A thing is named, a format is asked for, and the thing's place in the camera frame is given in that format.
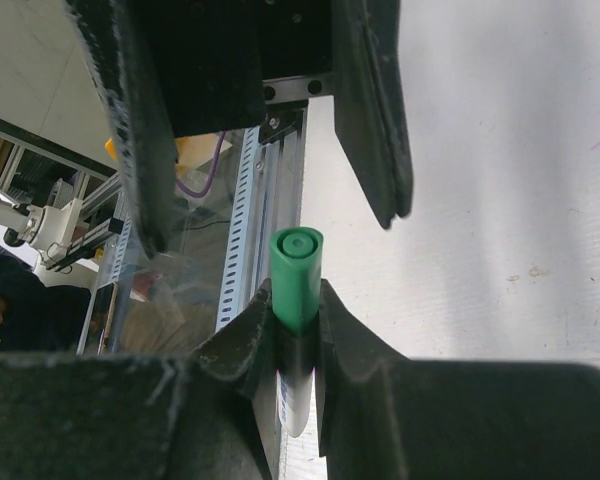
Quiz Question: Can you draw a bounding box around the slotted grey cable duct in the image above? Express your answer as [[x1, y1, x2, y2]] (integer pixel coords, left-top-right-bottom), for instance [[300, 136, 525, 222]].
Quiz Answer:
[[215, 127, 259, 332]]

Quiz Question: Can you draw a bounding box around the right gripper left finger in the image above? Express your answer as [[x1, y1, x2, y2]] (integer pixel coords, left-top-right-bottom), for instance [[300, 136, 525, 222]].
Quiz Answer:
[[0, 282, 280, 479]]

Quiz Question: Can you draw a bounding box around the aluminium front rail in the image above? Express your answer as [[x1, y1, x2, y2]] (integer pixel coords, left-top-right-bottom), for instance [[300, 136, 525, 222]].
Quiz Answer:
[[249, 101, 308, 295]]

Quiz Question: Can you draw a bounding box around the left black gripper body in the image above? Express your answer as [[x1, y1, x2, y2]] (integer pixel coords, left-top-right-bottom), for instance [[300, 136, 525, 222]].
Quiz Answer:
[[129, 1, 333, 142]]

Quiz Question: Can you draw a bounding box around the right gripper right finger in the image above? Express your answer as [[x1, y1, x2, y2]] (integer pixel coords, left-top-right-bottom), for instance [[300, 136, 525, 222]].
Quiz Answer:
[[316, 282, 600, 479]]

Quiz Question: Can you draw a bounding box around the person in dark clothing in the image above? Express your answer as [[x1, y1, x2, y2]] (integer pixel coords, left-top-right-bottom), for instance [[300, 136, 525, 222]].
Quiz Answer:
[[0, 255, 91, 352]]

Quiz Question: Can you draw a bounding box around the yellow storage bin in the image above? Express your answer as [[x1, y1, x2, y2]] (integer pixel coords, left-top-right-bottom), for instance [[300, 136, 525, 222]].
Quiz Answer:
[[103, 134, 234, 176]]

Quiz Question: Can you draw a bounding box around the green capped marker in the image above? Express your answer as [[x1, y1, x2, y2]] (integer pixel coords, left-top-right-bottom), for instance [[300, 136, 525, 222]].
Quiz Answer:
[[270, 227, 323, 438]]

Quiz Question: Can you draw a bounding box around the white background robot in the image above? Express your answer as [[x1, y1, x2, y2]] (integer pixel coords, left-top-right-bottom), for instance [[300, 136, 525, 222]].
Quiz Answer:
[[0, 198, 83, 272]]

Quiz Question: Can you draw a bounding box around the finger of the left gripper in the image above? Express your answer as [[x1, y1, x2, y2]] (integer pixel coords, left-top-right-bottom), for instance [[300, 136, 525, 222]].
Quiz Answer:
[[332, 0, 413, 230], [64, 1, 177, 258]]

